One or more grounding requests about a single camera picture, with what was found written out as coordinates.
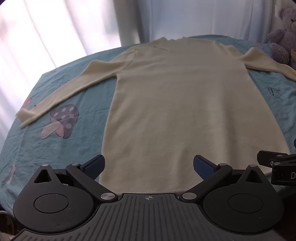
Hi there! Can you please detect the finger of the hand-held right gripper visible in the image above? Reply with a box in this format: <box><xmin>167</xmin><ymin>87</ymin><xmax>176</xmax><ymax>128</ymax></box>
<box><xmin>257</xmin><ymin>150</ymin><xmax>296</xmax><ymax>168</ymax></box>

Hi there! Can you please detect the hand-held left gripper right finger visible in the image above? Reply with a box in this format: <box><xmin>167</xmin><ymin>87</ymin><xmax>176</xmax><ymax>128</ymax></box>
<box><xmin>181</xmin><ymin>155</ymin><xmax>266</xmax><ymax>203</ymax></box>

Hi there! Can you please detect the white curtain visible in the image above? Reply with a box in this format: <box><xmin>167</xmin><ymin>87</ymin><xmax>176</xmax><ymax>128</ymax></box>
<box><xmin>0</xmin><ymin>0</ymin><xmax>286</xmax><ymax>109</ymax></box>

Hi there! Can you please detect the blue printed bed sheet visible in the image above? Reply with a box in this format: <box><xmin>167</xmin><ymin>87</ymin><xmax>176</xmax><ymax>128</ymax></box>
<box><xmin>0</xmin><ymin>35</ymin><xmax>296</xmax><ymax>216</ymax></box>

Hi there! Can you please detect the cream knit sweater dress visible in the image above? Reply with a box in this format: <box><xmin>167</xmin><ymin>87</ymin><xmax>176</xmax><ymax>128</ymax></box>
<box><xmin>15</xmin><ymin>37</ymin><xmax>296</xmax><ymax>194</ymax></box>

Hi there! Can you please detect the purple teddy bear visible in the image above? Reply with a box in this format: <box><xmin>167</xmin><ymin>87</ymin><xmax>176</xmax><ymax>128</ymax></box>
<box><xmin>268</xmin><ymin>7</ymin><xmax>296</xmax><ymax>67</ymax></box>

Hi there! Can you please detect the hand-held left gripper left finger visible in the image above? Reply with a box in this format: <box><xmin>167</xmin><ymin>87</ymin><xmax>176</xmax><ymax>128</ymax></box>
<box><xmin>33</xmin><ymin>154</ymin><xmax>118</xmax><ymax>203</ymax></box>

